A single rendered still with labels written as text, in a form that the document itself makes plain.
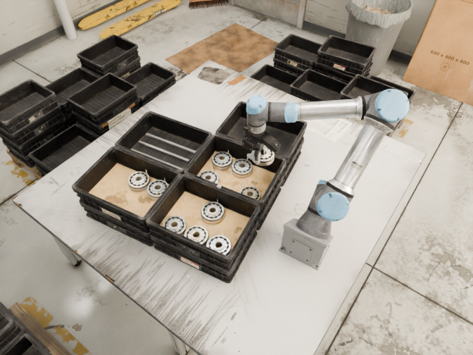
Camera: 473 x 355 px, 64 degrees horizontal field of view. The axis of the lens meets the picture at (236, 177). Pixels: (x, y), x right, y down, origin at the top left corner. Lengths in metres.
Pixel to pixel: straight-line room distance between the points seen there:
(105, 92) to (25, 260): 1.30
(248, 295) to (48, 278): 1.48
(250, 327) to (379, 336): 1.06
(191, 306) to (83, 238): 0.62
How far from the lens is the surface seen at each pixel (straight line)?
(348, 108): 1.60
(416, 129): 3.71
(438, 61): 4.18
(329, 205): 1.46
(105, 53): 3.53
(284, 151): 2.00
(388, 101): 1.47
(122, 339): 2.43
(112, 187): 1.90
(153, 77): 3.35
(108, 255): 1.84
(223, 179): 1.85
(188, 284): 1.70
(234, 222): 1.69
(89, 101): 3.03
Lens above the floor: 2.24
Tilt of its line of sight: 49 degrees down
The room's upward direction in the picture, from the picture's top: 1 degrees clockwise
